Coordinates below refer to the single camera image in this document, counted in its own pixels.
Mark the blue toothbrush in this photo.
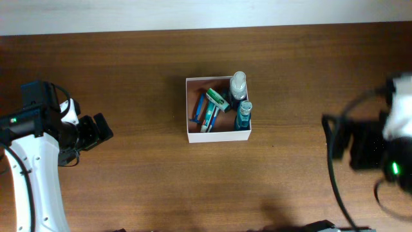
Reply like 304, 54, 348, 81
207, 108, 220, 133

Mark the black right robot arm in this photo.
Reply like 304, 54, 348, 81
321, 72, 411, 194

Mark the blue disposable razor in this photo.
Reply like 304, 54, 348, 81
188, 93, 205, 124

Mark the Colgate toothpaste tube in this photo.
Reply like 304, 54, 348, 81
200, 101, 218, 133

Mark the clear pump bottle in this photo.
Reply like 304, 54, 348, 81
229, 71, 247, 109

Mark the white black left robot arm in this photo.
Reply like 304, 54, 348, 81
1, 81, 113, 231

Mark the blue Listerine mouthwash bottle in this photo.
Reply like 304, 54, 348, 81
234, 101, 252, 131

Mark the white box, pink interior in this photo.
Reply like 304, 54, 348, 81
185, 76, 252, 143

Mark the green Dettol soap bar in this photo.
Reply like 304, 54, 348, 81
206, 88, 231, 113

